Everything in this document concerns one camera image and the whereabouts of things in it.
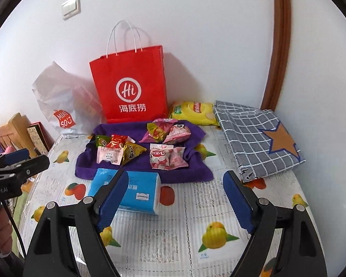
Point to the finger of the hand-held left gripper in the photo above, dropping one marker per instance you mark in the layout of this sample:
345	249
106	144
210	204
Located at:
16	155
31	166

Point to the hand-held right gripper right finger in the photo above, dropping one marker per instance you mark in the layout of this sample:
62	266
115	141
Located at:
239	205

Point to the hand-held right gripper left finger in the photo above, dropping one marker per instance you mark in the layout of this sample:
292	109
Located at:
114	202

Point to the blue tissue pack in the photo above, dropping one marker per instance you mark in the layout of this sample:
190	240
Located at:
141	190

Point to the white pink candy packet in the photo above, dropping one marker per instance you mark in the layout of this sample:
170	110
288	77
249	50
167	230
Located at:
109	155

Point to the yellow green snack packet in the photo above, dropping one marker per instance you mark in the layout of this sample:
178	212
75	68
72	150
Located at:
152	128
132	151

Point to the red snack packet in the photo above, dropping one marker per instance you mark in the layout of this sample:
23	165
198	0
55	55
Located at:
115	142

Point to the pink white snack packet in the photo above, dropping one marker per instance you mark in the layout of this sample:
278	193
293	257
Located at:
160	157

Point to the purple pink snack packet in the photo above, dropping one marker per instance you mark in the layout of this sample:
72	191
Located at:
161	131

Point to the pink cat print biscuit packet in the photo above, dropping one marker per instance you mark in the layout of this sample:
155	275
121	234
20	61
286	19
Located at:
177	134

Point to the person's left hand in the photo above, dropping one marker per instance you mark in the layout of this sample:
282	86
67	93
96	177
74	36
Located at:
1	230

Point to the pink white plush toy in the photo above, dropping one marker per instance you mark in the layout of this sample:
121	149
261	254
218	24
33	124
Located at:
10	149

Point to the green bedsheet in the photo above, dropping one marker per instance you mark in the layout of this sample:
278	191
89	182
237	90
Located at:
20	205

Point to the brown patterned box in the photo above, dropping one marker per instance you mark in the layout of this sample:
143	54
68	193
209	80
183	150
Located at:
36	138

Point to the purple towel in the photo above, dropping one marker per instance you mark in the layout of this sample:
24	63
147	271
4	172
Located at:
193	173

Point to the grey checked cloth bag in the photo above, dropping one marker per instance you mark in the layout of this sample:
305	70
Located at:
248	141

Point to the fruit print tablecloth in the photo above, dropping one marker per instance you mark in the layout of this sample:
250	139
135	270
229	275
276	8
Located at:
176	236

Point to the white plastic bag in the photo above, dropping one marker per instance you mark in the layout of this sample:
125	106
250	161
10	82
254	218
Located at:
57	98

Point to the yellow chips bag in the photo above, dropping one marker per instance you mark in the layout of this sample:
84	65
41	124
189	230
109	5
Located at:
193	112

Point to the red paper bag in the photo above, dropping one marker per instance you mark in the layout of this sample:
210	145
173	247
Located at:
129	78

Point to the white light switch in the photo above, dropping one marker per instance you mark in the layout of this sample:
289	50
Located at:
71	7

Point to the brown wooden door frame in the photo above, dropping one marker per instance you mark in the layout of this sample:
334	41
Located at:
279	34

